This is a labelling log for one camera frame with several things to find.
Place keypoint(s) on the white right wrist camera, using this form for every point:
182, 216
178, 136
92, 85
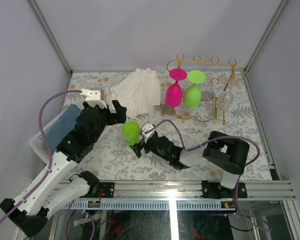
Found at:
147, 131

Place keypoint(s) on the green plastic wine glass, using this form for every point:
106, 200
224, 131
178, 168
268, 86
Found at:
193, 95
131, 132

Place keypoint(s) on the aluminium front rail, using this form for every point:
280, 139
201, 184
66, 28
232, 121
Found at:
159, 195

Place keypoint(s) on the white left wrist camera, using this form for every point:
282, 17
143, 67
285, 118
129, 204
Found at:
95, 97

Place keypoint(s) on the clear wine glass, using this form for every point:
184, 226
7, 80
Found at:
226, 97

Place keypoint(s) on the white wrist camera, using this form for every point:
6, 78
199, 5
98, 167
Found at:
147, 131
95, 97

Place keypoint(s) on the white pleated cloth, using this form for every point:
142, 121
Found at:
139, 92

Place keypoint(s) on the blue folded towel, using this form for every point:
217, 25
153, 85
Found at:
63, 125

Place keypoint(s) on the magenta plastic wine glass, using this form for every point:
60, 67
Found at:
174, 93

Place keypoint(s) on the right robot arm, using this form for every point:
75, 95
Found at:
226, 152

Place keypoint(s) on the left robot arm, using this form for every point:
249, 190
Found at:
31, 210

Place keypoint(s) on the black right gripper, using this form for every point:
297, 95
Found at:
138, 147

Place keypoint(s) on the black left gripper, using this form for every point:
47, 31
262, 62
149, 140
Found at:
120, 117

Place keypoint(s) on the gold wire wine glass rack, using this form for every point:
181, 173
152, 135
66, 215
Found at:
236, 72

